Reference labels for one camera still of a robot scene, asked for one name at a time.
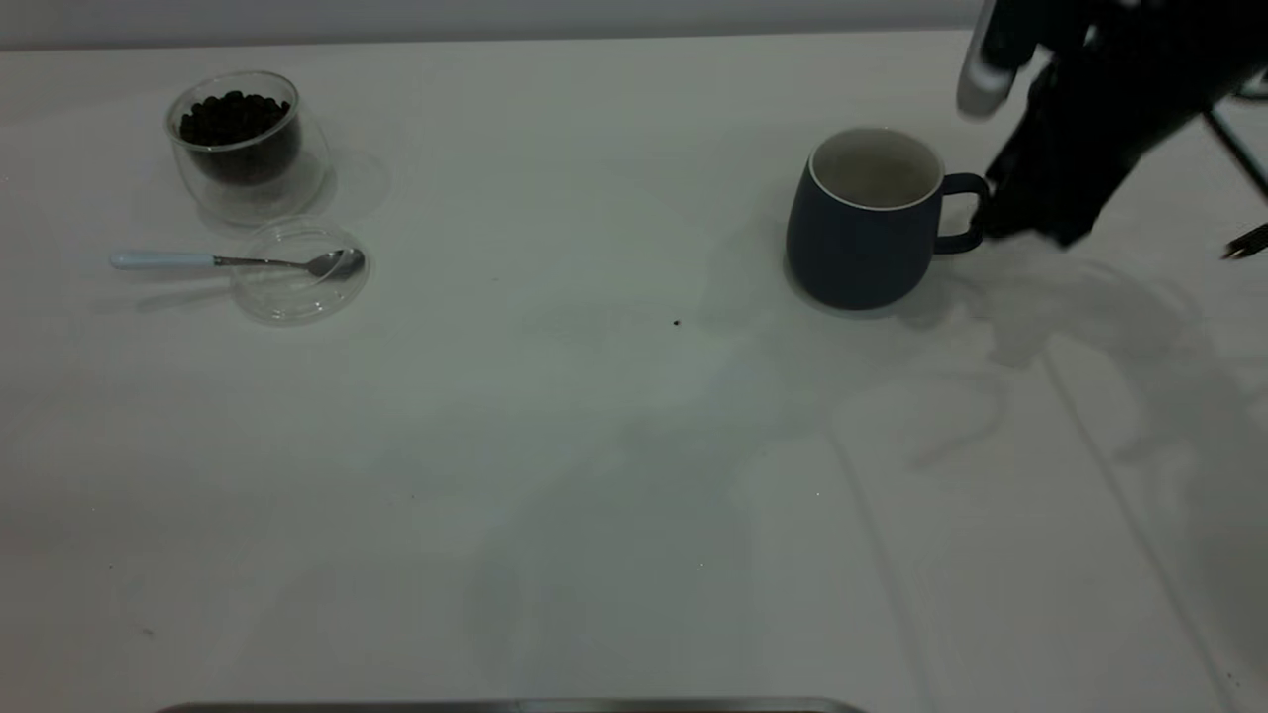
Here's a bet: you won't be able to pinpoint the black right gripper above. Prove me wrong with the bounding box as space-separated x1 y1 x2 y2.
986 50 1190 249

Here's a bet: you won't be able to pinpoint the dark blue ceramic mug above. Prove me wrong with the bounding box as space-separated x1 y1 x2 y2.
786 127 992 311

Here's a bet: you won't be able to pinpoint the clear round plastic lid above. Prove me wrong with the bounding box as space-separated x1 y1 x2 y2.
231 218 371 325

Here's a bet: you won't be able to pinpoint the metal spoon with pale handle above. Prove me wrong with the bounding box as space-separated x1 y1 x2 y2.
109 248 366 280

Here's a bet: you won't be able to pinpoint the dark coffee beans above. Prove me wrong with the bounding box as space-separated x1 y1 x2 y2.
178 91 300 185

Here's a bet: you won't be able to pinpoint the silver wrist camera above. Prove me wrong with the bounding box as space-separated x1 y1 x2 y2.
955 0 1036 120

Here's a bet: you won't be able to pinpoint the clear double-wall glass cup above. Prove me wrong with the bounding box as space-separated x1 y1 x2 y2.
163 71 333 229

